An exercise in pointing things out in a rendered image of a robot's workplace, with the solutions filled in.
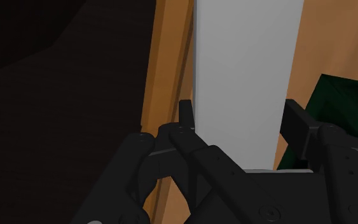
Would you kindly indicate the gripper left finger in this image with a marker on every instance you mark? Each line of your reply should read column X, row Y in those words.
column 166, row 161

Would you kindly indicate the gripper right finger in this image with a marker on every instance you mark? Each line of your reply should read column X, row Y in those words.
column 343, row 161

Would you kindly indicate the dark green box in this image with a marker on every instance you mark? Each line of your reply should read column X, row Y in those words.
column 346, row 102

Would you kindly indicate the light grey rectangular block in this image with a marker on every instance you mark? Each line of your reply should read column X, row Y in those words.
column 243, row 77

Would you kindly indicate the orange wooden table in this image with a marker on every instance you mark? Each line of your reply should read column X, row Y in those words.
column 336, row 37

